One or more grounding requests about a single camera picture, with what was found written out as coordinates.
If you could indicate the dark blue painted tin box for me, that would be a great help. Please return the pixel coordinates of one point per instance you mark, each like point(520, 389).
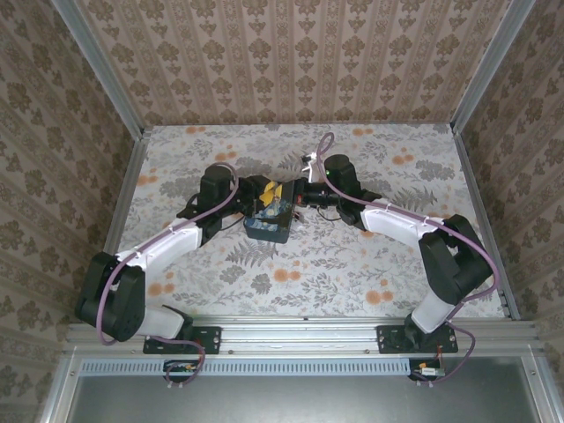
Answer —
point(269, 224)

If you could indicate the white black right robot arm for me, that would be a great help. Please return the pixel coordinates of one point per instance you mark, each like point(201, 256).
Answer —
point(388, 222)

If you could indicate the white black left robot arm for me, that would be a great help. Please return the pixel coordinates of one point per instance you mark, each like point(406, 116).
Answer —
point(167, 247)

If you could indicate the small black controller board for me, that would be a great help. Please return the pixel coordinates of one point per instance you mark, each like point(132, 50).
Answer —
point(426, 370)
point(180, 369)

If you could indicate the grey metal sheet panel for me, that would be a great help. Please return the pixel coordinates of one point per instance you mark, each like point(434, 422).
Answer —
point(286, 401)

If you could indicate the aluminium table side rail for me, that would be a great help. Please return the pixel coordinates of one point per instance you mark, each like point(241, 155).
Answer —
point(128, 189)
point(484, 211)

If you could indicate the aluminium mounting rail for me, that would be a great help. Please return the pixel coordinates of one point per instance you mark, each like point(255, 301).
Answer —
point(299, 335)

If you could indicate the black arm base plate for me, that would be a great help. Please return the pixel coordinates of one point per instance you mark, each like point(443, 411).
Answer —
point(207, 339)
point(392, 339)

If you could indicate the aluminium frame post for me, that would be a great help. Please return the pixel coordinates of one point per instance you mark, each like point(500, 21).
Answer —
point(493, 66)
point(99, 66)

